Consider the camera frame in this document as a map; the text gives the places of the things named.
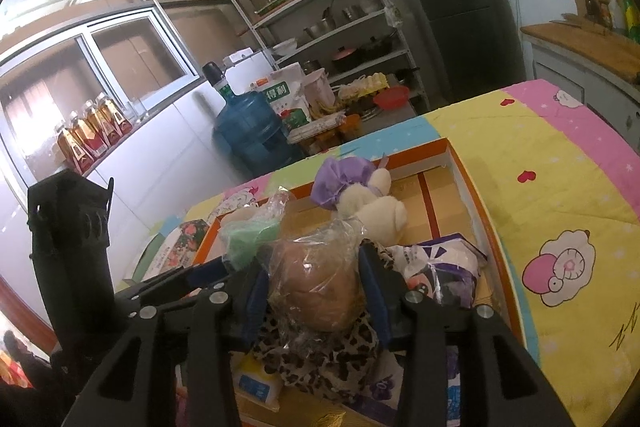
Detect wooden cutting board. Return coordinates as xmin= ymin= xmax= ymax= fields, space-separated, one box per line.
xmin=522 ymin=22 xmax=640 ymax=84

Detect pot with pink lid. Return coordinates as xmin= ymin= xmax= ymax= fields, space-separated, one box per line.
xmin=331 ymin=47 xmax=362 ymax=74

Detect green item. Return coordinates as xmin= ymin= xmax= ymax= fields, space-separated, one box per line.
xmin=220 ymin=189 xmax=291 ymax=273

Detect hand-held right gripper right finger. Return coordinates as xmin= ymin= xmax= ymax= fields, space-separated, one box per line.
xmin=356 ymin=241 xmax=576 ymax=427

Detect orange oil bottle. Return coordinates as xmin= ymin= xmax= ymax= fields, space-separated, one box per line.
xmin=84 ymin=101 xmax=122 ymax=148
xmin=70 ymin=111 xmax=108 ymax=160
xmin=56 ymin=122 xmax=94 ymax=172
xmin=97 ymin=93 xmax=134 ymax=138

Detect metal shelf rack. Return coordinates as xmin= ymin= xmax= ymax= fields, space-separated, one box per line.
xmin=227 ymin=0 xmax=431 ymax=112

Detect steel bowls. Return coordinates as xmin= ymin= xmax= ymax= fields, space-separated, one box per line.
xmin=305 ymin=18 xmax=337 ymax=39

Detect white appliance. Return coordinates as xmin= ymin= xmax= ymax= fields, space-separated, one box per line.
xmin=222 ymin=49 xmax=274 ymax=80

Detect white purple plastic bag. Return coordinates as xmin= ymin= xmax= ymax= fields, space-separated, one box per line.
xmin=350 ymin=234 xmax=488 ymax=427

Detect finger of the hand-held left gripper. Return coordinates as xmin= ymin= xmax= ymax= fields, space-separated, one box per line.
xmin=127 ymin=257 xmax=235 ymax=295
xmin=114 ymin=279 xmax=236 ymax=310

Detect white kitchen cabinet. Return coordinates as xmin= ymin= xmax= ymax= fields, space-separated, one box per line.
xmin=520 ymin=22 xmax=640 ymax=148

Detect pink plastic container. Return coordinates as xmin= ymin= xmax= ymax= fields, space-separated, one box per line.
xmin=302 ymin=72 xmax=336 ymax=108

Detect blue water jug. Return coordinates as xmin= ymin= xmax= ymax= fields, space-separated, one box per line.
xmin=201 ymin=62 xmax=296 ymax=172

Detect white plastic bottle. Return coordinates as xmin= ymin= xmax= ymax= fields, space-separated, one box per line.
xmin=607 ymin=0 xmax=626 ymax=30

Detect aluminium sliding window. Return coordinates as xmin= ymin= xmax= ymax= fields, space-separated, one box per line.
xmin=0 ymin=4 xmax=201 ymax=188

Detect white flour bag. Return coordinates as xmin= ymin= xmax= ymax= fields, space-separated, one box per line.
xmin=250 ymin=63 xmax=313 ymax=128

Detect orange cardboard box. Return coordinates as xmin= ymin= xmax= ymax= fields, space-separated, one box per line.
xmin=190 ymin=138 xmax=526 ymax=427

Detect egg tray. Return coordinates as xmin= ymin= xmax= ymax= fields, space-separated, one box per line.
xmin=340 ymin=74 xmax=391 ymax=101

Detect white plush toy purple hat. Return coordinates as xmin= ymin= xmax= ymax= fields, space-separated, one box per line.
xmin=311 ymin=157 xmax=407 ymax=248

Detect yellow white packet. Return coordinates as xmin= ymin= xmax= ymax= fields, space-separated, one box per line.
xmin=232 ymin=352 xmax=283 ymax=408

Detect leopard print cloth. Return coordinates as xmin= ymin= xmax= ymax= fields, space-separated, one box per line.
xmin=250 ymin=312 xmax=382 ymax=403

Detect bread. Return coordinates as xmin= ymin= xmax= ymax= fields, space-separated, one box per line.
xmin=262 ymin=217 xmax=368 ymax=333

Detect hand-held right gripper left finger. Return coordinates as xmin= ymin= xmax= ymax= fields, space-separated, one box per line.
xmin=60 ymin=264 xmax=273 ymax=427

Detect pack of dried noodles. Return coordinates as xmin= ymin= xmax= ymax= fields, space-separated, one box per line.
xmin=287 ymin=114 xmax=348 ymax=142

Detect red plastic basin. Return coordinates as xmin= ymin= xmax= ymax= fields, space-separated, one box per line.
xmin=374 ymin=87 xmax=411 ymax=110

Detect dark grey refrigerator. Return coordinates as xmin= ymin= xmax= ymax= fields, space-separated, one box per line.
xmin=378 ymin=0 xmax=528 ymax=105

